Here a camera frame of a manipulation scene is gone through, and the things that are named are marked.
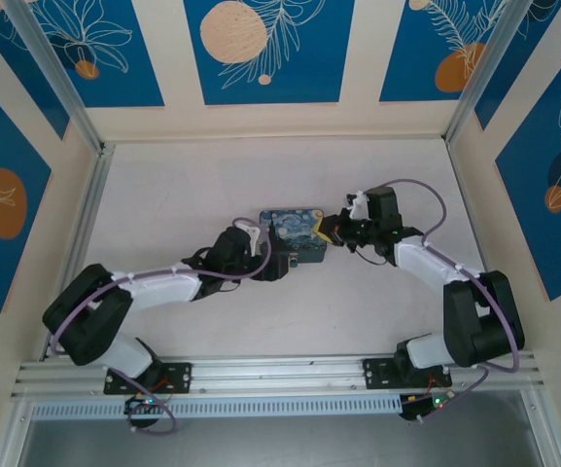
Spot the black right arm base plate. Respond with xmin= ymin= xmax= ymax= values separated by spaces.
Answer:
xmin=363 ymin=356 xmax=454 ymax=391

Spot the aluminium frame post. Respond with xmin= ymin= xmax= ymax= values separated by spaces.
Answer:
xmin=4 ymin=0 xmax=117 ymax=156
xmin=443 ymin=0 xmax=525 ymax=148

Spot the grey slotted cable duct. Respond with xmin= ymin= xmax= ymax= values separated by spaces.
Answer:
xmin=28 ymin=393 xmax=405 ymax=420

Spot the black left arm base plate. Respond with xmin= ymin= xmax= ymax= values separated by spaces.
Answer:
xmin=103 ymin=361 xmax=194 ymax=396

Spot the aluminium mounting rail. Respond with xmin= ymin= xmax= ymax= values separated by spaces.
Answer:
xmin=10 ymin=351 xmax=549 ymax=404

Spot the starry night painted tin box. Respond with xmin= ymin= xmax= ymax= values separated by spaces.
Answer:
xmin=259 ymin=207 xmax=329 ymax=267

